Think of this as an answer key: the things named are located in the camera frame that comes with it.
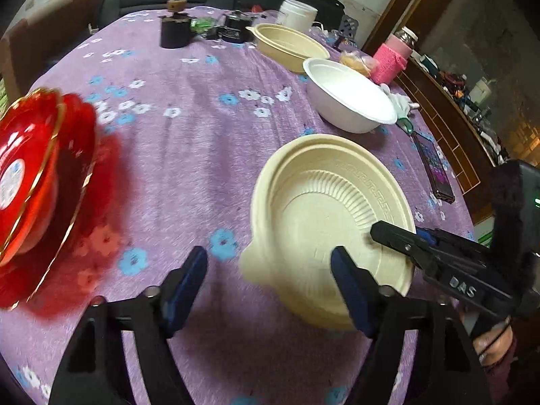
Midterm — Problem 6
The red gold-rimmed plate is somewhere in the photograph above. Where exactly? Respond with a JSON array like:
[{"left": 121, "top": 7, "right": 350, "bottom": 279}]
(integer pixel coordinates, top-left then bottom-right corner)
[{"left": 1, "top": 92, "right": 99, "bottom": 310}]

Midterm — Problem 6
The person's right hand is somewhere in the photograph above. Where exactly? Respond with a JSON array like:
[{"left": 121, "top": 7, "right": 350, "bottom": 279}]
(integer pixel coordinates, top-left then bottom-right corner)
[{"left": 472, "top": 318, "right": 515, "bottom": 369}]

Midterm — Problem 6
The beige plastic bowl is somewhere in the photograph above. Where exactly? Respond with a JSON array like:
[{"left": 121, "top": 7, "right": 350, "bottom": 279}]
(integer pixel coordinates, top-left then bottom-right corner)
[
  {"left": 247, "top": 23, "right": 330, "bottom": 74},
  {"left": 239, "top": 134, "right": 415, "bottom": 330}
]

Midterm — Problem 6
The black mug with lid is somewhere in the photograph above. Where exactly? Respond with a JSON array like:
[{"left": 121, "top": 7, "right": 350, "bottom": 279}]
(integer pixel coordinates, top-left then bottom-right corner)
[{"left": 160, "top": 0, "right": 192, "bottom": 49}]

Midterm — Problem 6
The purple floral tablecloth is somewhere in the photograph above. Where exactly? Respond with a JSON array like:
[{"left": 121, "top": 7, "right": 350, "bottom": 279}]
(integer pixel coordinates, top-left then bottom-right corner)
[{"left": 1, "top": 11, "right": 369, "bottom": 404}]

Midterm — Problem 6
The bagged orange food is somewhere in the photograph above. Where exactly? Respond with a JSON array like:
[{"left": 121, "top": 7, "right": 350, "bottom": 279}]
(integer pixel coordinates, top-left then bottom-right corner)
[{"left": 340, "top": 50, "right": 379, "bottom": 79}]

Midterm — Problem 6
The green candy wrapper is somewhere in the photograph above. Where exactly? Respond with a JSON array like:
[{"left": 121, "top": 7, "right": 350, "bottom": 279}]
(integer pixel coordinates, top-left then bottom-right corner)
[{"left": 190, "top": 18, "right": 218, "bottom": 39}]

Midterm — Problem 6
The white plastic jar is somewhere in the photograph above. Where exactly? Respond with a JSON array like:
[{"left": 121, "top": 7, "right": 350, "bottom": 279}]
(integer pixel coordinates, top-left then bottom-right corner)
[{"left": 276, "top": 0, "right": 318, "bottom": 34}]

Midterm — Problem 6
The brown wooden counter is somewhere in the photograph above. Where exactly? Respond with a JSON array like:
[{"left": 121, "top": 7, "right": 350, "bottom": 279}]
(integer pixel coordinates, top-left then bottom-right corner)
[{"left": 397, "top": 59, "right": 495, "bottom": 224}]

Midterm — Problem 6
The grey phone stand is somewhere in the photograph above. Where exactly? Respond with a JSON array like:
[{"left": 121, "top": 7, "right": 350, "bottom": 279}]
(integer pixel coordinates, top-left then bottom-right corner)
[{"left": 337, "top": 15, "right": 359, "bottom": 42}]

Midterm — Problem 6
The brown armchair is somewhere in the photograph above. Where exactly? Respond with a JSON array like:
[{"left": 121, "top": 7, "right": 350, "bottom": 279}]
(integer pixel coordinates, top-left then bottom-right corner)
[{"left": 1, "top": 0, "right": 101, "bottom": 103}]

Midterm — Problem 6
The pink knit-sleeved bottle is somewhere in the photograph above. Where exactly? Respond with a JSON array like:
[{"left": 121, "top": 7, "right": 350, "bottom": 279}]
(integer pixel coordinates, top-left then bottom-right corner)
[{"left": 371, "top": 27, "right": 418, "bottom": 85}]

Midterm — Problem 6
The black smartphone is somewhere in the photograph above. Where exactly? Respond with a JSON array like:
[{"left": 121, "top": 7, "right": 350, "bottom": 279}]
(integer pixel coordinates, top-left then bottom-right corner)
[{"left": 412, "top": 132, "right": 455, "bottom": 204}]

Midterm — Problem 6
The white knit glove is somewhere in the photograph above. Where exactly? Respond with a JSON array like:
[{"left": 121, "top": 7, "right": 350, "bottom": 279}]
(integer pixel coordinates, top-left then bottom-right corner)
[{"left": 379, "top": 83, "right": 420, "bottom": 119}]

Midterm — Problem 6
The white foam bowl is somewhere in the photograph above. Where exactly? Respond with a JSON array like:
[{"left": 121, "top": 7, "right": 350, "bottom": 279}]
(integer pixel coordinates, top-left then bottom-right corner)
[{"left": 303, "top": 58, "right": 397, "bottom": 134}]

